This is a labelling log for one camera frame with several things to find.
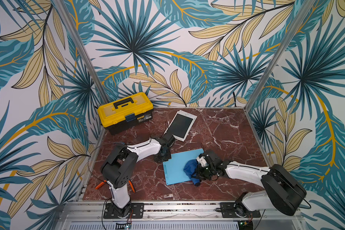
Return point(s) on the blue microfiber cloth black trim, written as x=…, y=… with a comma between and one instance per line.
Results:
x=190, y=170

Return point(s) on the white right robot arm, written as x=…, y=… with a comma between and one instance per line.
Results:
x=281, y=191

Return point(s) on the white drawing tablet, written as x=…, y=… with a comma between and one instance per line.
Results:
x=181, y=125

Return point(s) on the yellow black toolbox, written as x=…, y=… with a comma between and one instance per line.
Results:
x=125, y=113

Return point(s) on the aluminium corner post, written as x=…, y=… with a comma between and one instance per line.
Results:
x=66, y=17
x=298, y=19

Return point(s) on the left aluminium corner post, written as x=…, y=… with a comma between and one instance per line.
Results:
x=66, y=17

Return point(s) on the orange handled cutter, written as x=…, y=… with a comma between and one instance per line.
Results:
x=104, y=182

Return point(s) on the blue framed drawing tablet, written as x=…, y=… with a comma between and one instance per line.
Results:
x=174, y=168

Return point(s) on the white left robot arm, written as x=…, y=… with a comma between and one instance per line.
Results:
x=121, y=162

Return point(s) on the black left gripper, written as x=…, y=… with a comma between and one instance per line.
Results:
x=169, y=156

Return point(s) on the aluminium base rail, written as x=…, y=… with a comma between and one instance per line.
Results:
x=173, y=215

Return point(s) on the right aluminium corner post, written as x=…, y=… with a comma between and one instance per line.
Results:
x=298, y=19

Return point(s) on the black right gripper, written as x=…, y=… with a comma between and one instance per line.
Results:
x=205, y=172

